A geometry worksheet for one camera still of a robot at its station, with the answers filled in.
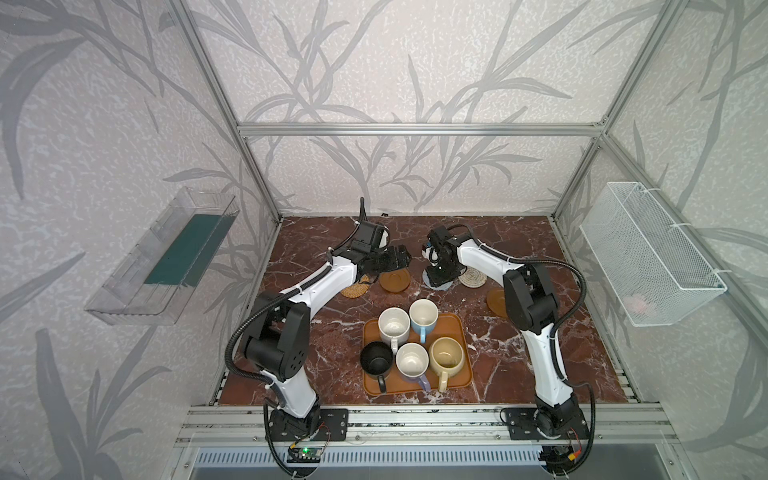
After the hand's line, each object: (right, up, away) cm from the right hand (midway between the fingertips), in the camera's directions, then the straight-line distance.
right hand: (434, 273), depth 102 cm
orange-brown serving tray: (-20, -17, -13) cm, 29 cm away
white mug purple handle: (-8, -23, -18) cm, 30 cm away
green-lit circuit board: (-34, -41, -30) cm, 61 cm away
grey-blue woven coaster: (+2, -4, -3) cm, 6 cm away
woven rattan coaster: (-27, -5, -3) cm, 27 cm away
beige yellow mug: (+2, -22, -17) cm, 28 cm away
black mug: (-18, -22, -19) cm, 34 cm away
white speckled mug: (-14, -14, -12) cm, 23 cm away
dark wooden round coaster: (-14, -3, 0) cm, 14 cm away
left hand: (-10, +8, -12) cm, 17 cm away
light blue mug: (-5, -11, -12) cm, 17 cm away
